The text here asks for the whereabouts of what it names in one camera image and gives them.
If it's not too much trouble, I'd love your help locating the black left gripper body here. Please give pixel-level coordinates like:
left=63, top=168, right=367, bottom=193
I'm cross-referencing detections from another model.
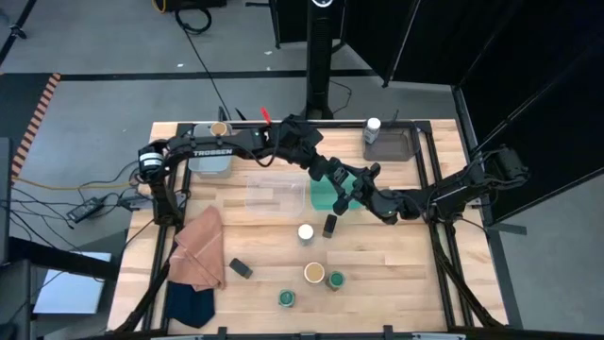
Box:
left=268, top=113, right=327, bottom=167

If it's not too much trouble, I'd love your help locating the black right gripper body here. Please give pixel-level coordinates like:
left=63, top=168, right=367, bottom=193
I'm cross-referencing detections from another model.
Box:
left=361, top=186, right=411, bottom=226

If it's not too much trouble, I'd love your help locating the small black spice box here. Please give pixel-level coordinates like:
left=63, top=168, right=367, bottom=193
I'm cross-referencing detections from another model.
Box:
left=228, top=257, right=254, bottom=281
left=322, top=213, right=340, bottom=240

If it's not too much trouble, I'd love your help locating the white-lid spice jar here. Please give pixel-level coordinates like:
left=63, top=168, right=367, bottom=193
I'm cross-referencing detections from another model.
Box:
left=361, top=116, right=382, bottom=145
left=296, top=223, right=316, bottom=247

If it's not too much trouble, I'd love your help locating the green-lid spice jar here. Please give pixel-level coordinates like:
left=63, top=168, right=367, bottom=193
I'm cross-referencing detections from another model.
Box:
left=325, top=270, right=347, bottom=293
left=277, top=288, right=297, bottom=309

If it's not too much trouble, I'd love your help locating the green plastic bin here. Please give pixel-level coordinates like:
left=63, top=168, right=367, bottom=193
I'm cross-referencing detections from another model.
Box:
left=310, top=177, right=367, bottom=212

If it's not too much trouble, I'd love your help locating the dark smoky plastic bin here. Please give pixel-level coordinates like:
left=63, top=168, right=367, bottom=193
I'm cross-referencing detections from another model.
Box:
left=361, top=120, right=417, bottom=163

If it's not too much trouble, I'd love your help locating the clear plastic bin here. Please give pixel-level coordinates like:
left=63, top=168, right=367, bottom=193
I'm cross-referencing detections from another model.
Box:
left=243, top=172, right=308, bottom=218

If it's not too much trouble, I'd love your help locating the black tower fan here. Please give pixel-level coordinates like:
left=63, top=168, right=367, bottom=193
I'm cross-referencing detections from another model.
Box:
left=298, top=0, right=342, bottom=121

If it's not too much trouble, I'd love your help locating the grey plastic bin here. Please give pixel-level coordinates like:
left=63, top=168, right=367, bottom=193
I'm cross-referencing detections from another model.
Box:
left=187, top=122, right=233, bottom=179

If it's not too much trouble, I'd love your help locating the black room divider panel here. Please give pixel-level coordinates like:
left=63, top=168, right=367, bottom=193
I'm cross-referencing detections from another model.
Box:
left=452, top=27, right=604, bottom=223
left=340, top=0, right=520, bottom=89

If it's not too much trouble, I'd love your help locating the salmon pink cloth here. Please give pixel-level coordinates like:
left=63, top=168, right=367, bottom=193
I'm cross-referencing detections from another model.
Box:
left=168, top=205, right=227, bottom=293

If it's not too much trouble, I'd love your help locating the navy blue cloth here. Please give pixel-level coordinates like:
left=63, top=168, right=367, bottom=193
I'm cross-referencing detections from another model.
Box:
left=163, top=280, right=217, bottom=330

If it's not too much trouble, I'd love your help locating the black power adapter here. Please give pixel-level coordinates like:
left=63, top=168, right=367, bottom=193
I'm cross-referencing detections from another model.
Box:
left=66, top=196, right=106, bottom=224

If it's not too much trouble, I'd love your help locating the white flat board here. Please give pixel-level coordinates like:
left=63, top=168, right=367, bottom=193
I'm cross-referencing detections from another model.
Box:
left=32, top=251, right=113, bottom=315

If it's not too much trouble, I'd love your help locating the black aluminium table frame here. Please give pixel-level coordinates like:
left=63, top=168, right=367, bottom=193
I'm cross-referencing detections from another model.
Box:
left=112, top=120, right=509, bottom=340

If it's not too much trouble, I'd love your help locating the black floor cable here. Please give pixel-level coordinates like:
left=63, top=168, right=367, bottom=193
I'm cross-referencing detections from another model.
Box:
left=174, top=7, right=233, bottom=122

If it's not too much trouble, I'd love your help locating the orange floor cable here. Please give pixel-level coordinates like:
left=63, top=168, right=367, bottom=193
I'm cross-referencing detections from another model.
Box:
left=12, top=177, right=133, bottom=193

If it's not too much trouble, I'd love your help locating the black side table frame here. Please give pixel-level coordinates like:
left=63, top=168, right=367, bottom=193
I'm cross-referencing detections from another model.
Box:
left=0, top=136, right=122, bottom=340

